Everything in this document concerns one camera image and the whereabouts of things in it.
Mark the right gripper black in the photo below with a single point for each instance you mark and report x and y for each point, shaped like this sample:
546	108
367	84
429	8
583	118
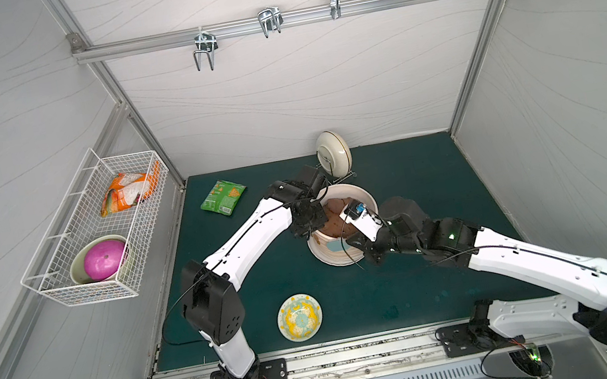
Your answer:
365	243

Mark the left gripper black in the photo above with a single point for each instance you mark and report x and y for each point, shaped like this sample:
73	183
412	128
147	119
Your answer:
312	218

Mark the white ceramic pot with mud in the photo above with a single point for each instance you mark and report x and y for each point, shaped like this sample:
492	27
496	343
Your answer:
328	244

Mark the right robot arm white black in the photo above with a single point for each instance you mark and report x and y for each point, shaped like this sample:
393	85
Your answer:
577	304

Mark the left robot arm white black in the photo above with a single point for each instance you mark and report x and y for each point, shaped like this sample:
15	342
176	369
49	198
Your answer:
210	300

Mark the cream plate on rack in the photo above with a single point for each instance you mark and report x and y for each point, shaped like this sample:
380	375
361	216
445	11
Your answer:
334	154

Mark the green snack packet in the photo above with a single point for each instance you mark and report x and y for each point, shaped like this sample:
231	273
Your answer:
223	197

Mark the yellow teal patterned bowl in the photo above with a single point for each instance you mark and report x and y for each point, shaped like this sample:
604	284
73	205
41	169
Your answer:
299	318

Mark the orange white snack bag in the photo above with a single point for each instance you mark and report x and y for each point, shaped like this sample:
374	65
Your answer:
127	190

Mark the metal double hook middle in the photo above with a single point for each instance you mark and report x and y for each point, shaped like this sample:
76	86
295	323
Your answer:
270	20

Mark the metal double hook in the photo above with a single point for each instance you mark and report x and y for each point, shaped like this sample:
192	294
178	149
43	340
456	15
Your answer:
206	44
270	20

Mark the metal double hook left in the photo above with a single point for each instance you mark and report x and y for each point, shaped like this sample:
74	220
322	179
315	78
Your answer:
206	44

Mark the right wiring with board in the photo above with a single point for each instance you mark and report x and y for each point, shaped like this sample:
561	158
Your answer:
522	358

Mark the small metal hook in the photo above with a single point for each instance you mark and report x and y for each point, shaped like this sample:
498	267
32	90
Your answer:
335	9

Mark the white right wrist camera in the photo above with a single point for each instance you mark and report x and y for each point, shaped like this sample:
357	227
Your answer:
366	222

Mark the aluminium front rail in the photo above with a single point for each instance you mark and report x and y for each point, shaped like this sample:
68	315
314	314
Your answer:
357	358

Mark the aluminium rail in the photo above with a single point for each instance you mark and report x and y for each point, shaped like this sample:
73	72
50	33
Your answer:
357	358
233	29

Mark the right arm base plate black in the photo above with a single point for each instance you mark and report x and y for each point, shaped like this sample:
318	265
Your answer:
464	339

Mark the white wire wall basket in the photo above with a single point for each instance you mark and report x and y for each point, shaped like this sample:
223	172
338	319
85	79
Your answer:
78	222

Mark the aluminium top rail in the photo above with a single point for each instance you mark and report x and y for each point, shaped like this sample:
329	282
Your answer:
233	29

